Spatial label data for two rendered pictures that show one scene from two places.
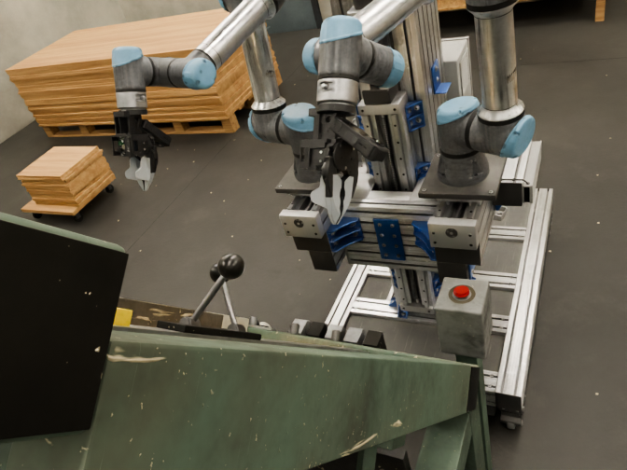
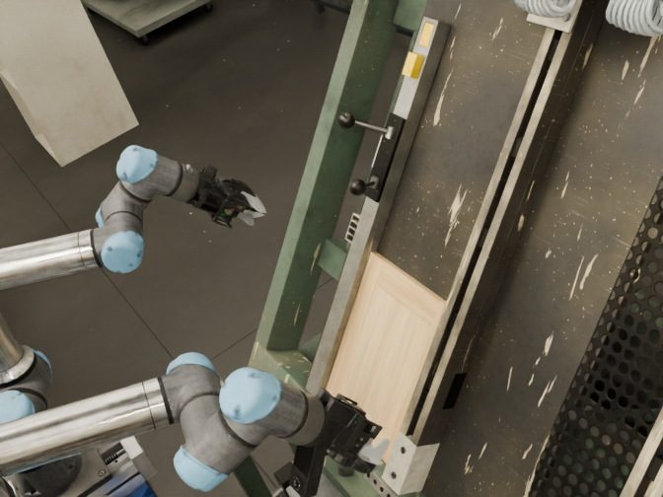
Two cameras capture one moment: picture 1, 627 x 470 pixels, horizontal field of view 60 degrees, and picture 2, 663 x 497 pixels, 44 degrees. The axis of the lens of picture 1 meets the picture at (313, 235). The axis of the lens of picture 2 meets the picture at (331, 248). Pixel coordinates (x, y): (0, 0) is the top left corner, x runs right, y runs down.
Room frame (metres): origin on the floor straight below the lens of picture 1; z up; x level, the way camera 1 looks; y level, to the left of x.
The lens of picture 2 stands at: (2.00, 0.88, 2.43)
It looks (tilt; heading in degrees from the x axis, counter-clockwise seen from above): 38 degrees down; 213
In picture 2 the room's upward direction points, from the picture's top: 19 degrees counter-clockwise
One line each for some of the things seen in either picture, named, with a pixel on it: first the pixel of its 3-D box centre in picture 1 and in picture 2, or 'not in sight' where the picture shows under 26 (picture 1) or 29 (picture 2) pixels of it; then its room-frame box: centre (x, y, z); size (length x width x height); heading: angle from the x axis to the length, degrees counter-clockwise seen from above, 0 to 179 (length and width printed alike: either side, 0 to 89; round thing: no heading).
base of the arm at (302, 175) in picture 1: (313, 158); not in sight; (1.62, -0.08, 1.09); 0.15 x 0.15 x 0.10
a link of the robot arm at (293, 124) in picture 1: (301, 127); not in sight; (1.62, -0.07, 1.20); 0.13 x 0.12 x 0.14; 43
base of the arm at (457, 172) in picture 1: (461, 158); (40, 461); (1.34, -0.49, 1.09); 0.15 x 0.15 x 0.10
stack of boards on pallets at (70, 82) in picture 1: (144, 76); not in sight; (5.56, 1.13, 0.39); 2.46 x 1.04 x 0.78; 56
